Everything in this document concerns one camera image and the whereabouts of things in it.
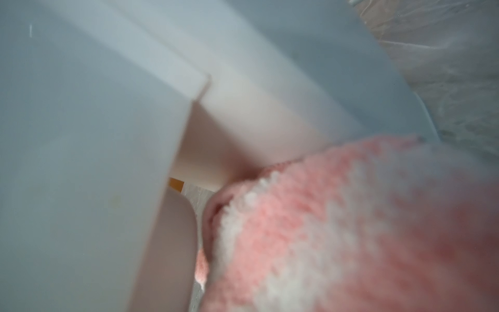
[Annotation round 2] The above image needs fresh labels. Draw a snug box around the white coffee machine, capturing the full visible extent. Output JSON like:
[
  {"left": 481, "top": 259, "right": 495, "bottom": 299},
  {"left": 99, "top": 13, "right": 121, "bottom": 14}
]
[{"left": 1, "top": 1, "right": 438, "bottom": 311}]

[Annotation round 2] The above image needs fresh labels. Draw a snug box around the pink cloth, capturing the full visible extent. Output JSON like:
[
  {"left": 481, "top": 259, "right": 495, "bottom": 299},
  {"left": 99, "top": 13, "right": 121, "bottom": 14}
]
[{"left": 200, "top": 136, "right": 498, "bottom": 311}]

